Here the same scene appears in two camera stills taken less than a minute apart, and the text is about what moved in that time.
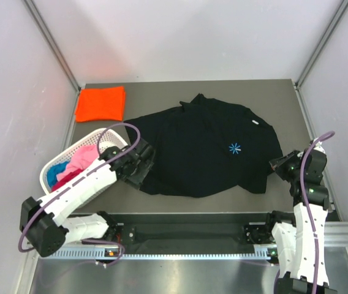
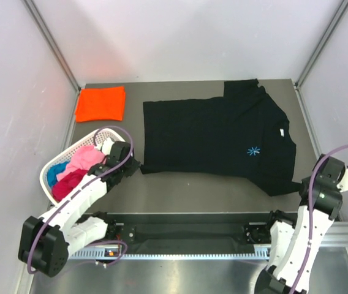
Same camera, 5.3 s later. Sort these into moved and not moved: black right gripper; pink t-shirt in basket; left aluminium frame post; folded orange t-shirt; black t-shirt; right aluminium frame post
Moved: black right gripper; black t-shirt
Not moved: left aluminium frame post; pink t-shirt in basket; right aluminium frame post; folded orange t-shirt
